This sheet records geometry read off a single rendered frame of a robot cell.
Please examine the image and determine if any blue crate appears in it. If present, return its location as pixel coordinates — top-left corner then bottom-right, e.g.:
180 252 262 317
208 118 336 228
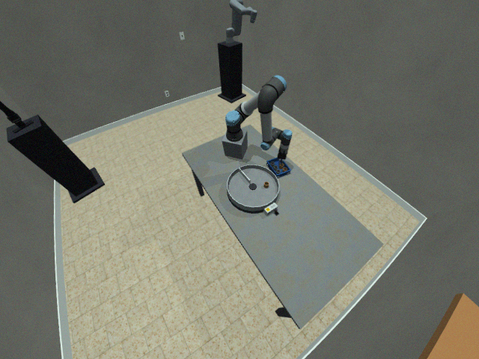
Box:
266 157 291 178

